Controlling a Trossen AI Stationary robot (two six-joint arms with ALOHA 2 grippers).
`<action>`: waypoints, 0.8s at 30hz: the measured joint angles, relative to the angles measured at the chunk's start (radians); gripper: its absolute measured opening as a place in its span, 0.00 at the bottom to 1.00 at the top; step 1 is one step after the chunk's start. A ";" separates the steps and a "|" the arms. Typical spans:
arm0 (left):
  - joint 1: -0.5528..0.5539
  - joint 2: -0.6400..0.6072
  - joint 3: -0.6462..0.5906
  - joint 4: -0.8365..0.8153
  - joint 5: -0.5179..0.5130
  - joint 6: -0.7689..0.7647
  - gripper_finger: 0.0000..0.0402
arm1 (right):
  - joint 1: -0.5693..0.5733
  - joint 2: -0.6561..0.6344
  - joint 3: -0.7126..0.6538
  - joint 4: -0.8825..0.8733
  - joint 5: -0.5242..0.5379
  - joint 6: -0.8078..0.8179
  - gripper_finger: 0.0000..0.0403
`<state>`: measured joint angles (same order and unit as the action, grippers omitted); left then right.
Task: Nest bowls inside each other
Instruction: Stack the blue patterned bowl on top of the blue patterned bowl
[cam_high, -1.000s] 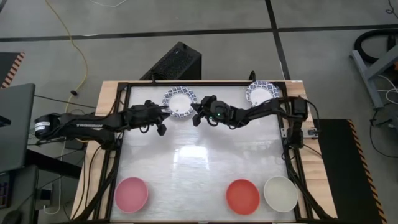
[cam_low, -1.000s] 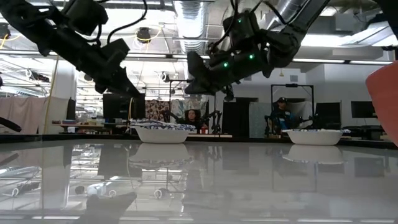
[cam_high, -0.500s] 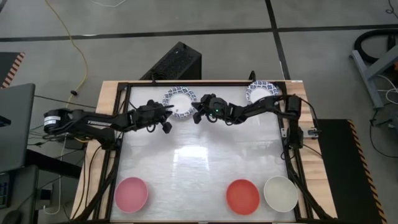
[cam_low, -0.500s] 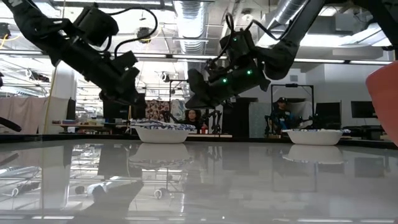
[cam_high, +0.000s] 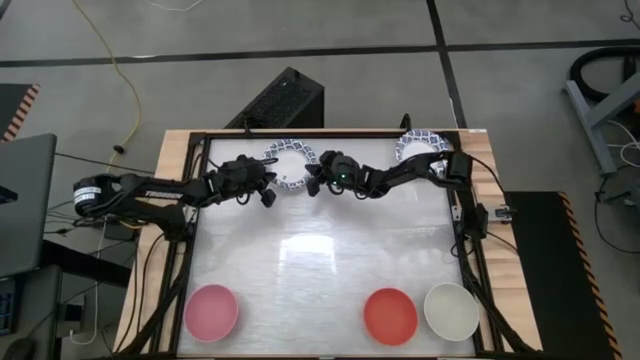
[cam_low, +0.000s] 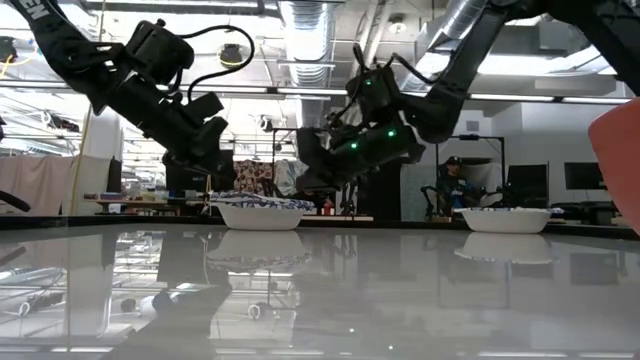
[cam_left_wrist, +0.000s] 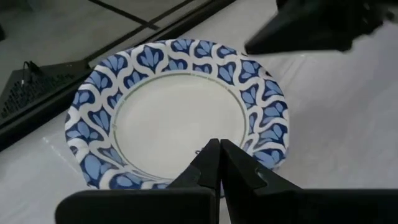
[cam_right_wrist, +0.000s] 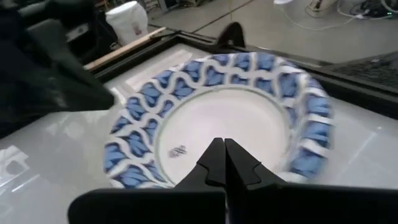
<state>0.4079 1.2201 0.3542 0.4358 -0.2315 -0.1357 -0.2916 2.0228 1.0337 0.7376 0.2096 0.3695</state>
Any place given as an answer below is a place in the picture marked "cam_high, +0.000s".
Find pink plastic bowl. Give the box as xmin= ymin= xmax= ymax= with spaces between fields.
xmin=183 ymin=283 xmax=240 ymax=344

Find black floor cable with plug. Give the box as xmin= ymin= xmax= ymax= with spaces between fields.
xmin=54 ymin=143 xmax=157 ymax=175

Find red plastic bowl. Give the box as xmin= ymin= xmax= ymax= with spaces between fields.
xmin=362 ymin=287 xmax=419 ymax=347

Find small black hazard-striped mat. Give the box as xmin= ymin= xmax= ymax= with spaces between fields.
xmin=0 ymin=83 xmax=41 ymax=144

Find grey desk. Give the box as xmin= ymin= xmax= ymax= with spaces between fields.
xmin=0 ymin=264 xmax=64 ymax=360

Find white charger cable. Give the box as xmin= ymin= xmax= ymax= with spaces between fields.
xmin=68 ymin=219 xmax=109 ymax=347

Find dark keyboard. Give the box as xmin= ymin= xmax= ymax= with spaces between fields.
xmin=0 ymin=278 xmax=19 ymax=337

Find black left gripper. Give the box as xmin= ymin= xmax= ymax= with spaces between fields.
xmin=202 ymin=153 xmax=279 ymax=209

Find large black hazard-striped mat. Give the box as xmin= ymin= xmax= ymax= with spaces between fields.
xmin=509 ymin=189 xmax=624 ymax=360

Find yellow floor cable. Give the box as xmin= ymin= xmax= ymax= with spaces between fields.
xmin=71 ymin=0 xmax=143 ymax=231

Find black computer tower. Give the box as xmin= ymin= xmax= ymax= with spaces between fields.
xmin=224 ymin=66 xmax=325 ymax=130

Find grey monitor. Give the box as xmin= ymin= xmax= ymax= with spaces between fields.
xmin=0 ymin=133 xmax=58 ymax=279

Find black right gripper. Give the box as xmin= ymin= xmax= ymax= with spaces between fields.
xmin=303 ymin=149 xmax=376 ymax=200

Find bundle of white cables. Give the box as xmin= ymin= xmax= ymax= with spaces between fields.
xmin=607 ymin=119 xmax=640 ymax=169

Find thin white floor cable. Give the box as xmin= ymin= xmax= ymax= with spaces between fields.
xmin=144 ymin=0 xmax=206 ymax=14

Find black hose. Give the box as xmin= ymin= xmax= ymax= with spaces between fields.
xmin=569 ymin=45 xmax=640 ymax=104

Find black looped floor cable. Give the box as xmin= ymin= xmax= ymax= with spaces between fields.
xmin=593 ymin=164 xmax=640 ymax=254

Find blue patterned paper bowl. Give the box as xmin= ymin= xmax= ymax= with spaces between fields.
xmin=262 ymin=138 xmax=320 ymax=191
xmin=394 ymin=128 xmax=451 ymax=176

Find black aluminium table frame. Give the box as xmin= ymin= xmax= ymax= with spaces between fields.
xmin=117 ymin=127 xmax=546 ymax=360

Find white plastic bowl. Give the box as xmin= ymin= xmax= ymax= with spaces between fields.
xmin=423 ymin=283 xmax=480 ymax=343

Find grey metal stand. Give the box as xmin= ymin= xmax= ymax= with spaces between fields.
xmin=562 ymin=69 xmax=640 ymax=175

